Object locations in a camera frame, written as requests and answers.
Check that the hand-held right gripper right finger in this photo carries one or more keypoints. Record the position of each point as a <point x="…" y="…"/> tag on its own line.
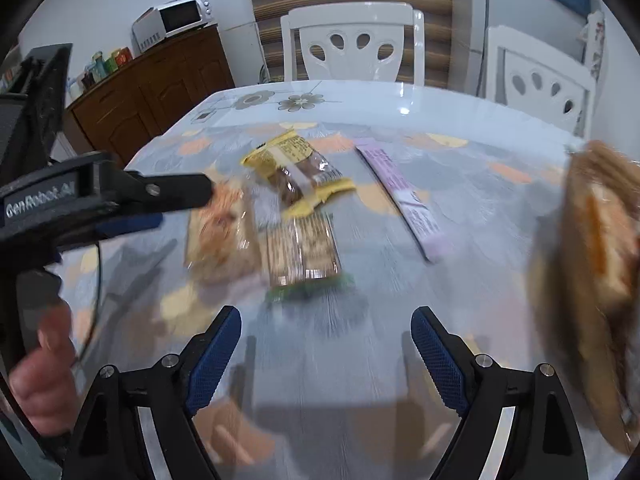
<point x="437" y="355"/>

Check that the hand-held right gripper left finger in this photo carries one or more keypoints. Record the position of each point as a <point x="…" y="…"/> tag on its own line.
<point x="212" y="360"/>

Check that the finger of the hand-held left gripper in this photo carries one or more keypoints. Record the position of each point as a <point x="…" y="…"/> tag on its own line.
<point x="135" y="224"/>
<point x="175" y="190"/>

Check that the clear orange snack pack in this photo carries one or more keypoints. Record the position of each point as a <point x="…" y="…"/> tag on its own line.
<point x="220" y="235"/>

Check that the tan wooden bowl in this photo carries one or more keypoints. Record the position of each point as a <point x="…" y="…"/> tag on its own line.
<point x="575" y="310"/>

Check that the person's left hand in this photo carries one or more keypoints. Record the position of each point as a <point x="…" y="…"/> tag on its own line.
<point x="45" y="390"/>

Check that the brown wooden cabinet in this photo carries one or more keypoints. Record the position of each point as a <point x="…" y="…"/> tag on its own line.
<point x="160" y="90"/>

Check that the yellow snack packet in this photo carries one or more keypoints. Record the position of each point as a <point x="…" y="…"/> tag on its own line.
<point x="295" y="170"/>

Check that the brown green-edged snack bar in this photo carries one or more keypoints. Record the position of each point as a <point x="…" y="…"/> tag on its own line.
<point x="300" y="255"/>

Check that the cluster of small jars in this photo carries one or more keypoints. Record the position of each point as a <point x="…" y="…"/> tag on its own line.
<point x="105" y="67"/>

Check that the purple stick packet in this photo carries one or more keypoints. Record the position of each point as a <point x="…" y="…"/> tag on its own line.
<point x="400" y="200"/>

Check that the white microwave oven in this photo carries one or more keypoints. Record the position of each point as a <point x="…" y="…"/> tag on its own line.
<point x="175" y="17"/>

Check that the white plastic chair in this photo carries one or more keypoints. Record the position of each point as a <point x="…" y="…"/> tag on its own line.
<point x="350" y="15"/>
<point x="525" y="55"/>

